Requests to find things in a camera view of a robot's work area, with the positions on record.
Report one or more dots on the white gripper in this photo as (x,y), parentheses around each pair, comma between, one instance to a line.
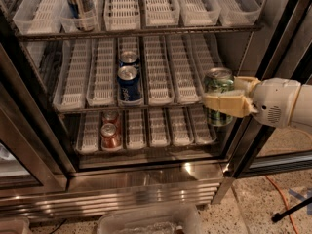
(275,100)

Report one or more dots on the green soda can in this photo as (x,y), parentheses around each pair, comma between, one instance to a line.
(218,80)

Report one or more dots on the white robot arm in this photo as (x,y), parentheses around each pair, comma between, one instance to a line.
(301,117)

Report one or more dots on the fridge glass door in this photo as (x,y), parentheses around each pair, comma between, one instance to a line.
(279,147)

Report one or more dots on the front blue pepsi can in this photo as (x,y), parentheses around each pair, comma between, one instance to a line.
(128,80)

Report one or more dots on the blue pepsi can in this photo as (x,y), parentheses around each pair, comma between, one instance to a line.
(129,58)
(128,80)

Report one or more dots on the rear blue pepsi can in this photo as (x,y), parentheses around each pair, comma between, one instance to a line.
(129,58)

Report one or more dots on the rear red soda can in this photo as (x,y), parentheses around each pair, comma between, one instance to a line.
(112,117)

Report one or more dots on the red soda can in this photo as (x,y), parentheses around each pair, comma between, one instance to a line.
(112,117)
(110,137)

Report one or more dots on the front red soda can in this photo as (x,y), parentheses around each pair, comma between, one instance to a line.
(110,137)

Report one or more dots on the stainless steel fridge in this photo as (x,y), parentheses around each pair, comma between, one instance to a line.
(113,105)

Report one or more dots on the tall silver blue can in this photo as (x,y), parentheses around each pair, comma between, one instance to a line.
(84,14)

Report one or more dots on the black stand leg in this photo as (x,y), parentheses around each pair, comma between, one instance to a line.
(278,216)

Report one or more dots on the clear plastic bin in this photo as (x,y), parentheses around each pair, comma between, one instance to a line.
(163,219)

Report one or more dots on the clear container corner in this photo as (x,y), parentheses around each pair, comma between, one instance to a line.
(16,225)

